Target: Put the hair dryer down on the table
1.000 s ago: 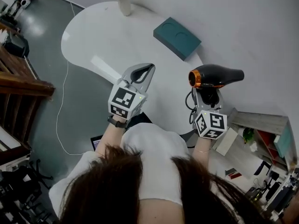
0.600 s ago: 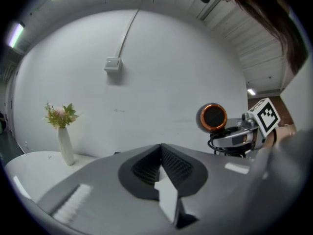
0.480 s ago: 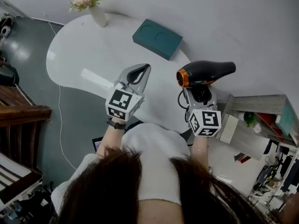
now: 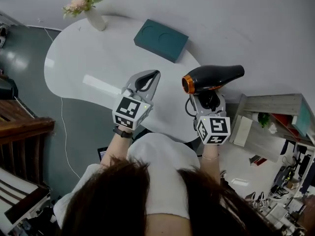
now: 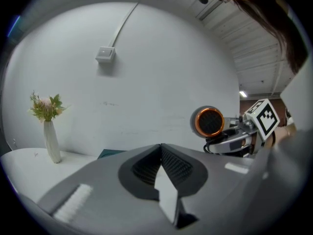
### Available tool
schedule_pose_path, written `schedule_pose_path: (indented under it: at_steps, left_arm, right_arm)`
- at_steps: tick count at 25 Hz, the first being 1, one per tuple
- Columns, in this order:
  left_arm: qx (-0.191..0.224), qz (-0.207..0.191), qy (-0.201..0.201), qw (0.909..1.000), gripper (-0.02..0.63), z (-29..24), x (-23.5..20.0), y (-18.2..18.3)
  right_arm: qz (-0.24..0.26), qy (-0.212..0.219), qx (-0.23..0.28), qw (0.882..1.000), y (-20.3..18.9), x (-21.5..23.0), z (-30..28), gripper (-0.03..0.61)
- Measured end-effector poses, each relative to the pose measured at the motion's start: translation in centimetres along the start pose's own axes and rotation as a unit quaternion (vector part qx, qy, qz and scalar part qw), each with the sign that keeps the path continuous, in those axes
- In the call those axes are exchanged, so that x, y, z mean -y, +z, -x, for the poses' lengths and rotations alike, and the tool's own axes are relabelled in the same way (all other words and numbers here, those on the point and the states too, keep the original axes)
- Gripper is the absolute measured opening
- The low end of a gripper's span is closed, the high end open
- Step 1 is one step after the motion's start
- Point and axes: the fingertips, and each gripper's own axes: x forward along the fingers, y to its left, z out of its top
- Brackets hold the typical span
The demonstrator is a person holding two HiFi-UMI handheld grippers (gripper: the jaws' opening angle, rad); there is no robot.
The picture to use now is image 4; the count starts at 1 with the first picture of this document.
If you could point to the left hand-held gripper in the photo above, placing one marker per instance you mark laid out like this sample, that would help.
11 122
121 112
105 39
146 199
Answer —
130 112

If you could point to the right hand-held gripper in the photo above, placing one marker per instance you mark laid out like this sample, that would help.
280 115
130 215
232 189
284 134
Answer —
214 129

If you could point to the black orange-ringed hair dryer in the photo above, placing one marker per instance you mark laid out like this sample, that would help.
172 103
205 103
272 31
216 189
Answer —
211 77

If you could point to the white curved table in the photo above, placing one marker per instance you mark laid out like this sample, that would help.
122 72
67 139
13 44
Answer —
98 58

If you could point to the person's right forearm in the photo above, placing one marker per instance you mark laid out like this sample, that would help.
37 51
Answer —
211 168

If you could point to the person's left forearm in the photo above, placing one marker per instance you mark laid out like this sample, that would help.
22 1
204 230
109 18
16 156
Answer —
115 149

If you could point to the white flat box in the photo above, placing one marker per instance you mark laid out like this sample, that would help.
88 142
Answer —
241 130

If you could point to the teal rectangular box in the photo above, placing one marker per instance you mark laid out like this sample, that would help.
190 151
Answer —
160 39

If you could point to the black wristband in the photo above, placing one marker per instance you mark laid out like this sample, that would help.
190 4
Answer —
122 133

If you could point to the small green potted plant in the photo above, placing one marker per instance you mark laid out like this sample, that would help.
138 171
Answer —
263 119

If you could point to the grey shelf unit red compartments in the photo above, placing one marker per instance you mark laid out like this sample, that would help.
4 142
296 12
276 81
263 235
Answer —
270 104

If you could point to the white t-shirt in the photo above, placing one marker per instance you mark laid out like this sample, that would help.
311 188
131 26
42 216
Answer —
162 161

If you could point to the white ribbed vase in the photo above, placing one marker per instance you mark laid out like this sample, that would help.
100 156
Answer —
96 20

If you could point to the laptop computer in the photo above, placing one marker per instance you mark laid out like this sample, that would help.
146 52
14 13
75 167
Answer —
103 154

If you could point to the teal book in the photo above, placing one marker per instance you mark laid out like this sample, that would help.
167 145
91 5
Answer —
301 119

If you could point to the pink flower bouquet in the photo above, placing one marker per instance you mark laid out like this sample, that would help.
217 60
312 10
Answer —
78 2

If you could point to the dark wooden staircase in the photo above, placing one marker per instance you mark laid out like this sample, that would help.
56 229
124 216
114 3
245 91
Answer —
22 131

